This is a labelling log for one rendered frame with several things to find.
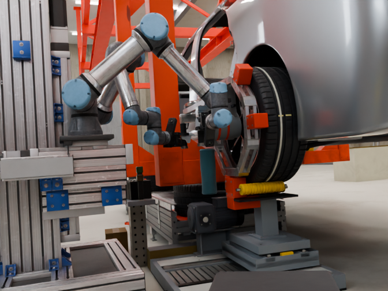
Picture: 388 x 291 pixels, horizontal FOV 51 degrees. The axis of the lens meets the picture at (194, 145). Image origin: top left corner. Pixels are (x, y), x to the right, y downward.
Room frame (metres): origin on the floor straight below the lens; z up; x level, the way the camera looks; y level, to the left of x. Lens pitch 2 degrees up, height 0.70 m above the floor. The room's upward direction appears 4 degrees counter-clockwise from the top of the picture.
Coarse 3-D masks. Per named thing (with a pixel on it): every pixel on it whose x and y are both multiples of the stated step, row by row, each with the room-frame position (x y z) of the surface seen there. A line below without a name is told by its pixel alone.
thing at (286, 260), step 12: (228, 240) 2.53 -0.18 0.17; (228, 252) 2.40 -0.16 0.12; (240, 252) 2.22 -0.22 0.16; (252, 252) 2.19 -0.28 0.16; (288, 252) 2.09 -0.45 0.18; (300, 252) 2.12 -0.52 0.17; (312, 252) 2.13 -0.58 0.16; (240, 264) 2.23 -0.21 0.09; (252, 264) 2.07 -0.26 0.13; (264, 264) 2.05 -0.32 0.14; (276, 264) 2.07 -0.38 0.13; (288, 264) 2.08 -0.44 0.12; (300, 264) 2.10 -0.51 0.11; (312, 264) 2.12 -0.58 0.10
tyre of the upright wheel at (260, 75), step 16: (256, 80) 2.04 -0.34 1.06; (272, 80) 2.05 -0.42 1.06; (288, 80) 2.07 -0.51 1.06; (256, 96) 2.05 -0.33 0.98; (272, 96) 1.99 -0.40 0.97; (288, 96) 2.02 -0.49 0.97; (272, 112) 1.96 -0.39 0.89; (288, 112) 1.99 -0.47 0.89; (272, 128) 1.96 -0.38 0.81; (288, 128) 1.99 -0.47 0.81; (224, 144) 2.53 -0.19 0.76; (272, 144) 1.98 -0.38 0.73; (288, 144) 2.01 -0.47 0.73; (304, 144) 2.04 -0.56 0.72; (256, 160) 2.10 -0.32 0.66; (272, 160) 2.03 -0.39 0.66; (288, 160) 2.06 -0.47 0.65; (256, 176) 2.11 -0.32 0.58; (272, 176) 2.12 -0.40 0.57; (288, 176) 2.16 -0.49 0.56
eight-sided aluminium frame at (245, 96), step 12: (228, 84) 2.20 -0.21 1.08; (240, 96) 2.04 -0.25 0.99; (252, 96) 2.02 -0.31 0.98; (252, 108) 2.01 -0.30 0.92; (252, 132) 2.02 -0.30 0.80; (216, 144) 2.47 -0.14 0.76; (252, 144) 1.99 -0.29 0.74; (216, 156) 2.45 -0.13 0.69; (240, 156) 2.08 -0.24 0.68; (252, 156) 2.05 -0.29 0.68; (228, 168) 2.34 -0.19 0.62; (240, 168) 2.10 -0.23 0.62
